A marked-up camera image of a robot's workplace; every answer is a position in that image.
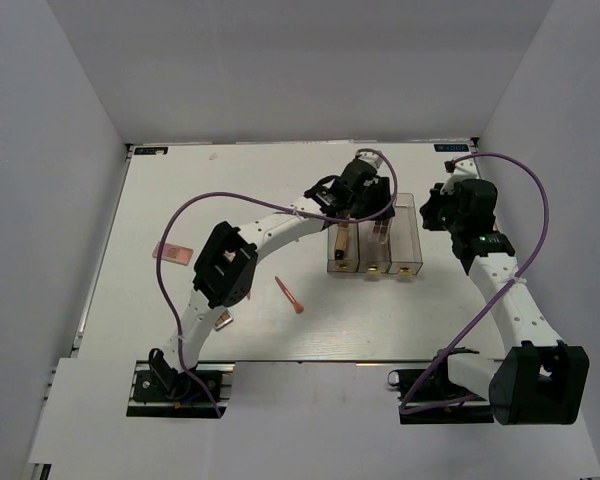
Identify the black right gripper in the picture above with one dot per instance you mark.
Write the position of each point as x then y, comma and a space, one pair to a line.
436, 198

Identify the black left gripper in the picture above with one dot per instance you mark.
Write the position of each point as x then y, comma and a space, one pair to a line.
381, 190

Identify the long clear eyeshadow palette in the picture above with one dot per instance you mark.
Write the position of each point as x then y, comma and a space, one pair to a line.
379, 232

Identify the square foundation bottle black pump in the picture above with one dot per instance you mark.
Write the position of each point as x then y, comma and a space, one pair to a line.
341, 242

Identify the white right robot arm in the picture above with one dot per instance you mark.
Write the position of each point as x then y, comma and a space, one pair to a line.
541, 380

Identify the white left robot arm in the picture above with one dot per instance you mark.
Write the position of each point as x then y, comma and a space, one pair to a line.
225, 267

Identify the round pink makeup brush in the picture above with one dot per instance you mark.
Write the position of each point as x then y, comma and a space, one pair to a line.
296, 305

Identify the clear three-compartment organizer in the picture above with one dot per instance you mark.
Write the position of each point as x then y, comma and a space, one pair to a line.
381, 247

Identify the blue right corner label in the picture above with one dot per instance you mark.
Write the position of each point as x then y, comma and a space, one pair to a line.
451, 147

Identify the blue corner label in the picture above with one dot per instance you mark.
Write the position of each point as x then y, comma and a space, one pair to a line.
150, 150
451, 147

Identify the black-cased brown eyeshadow palette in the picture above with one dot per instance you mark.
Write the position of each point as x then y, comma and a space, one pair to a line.
223, 320

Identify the glitter eyeshadow palette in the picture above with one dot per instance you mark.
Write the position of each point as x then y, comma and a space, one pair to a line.
177, 254

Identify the blue left corner label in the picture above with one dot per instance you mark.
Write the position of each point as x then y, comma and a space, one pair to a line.
150, 150

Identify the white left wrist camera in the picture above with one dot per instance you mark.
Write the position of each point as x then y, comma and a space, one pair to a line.
371, 157

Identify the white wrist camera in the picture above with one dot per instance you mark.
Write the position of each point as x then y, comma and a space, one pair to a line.
458, 170
371, 157

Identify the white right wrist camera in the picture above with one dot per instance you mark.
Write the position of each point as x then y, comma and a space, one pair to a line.
458, 170

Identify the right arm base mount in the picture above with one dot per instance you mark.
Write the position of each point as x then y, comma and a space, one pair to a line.
436, 389

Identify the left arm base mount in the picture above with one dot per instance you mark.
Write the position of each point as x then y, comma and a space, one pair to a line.
160, 391

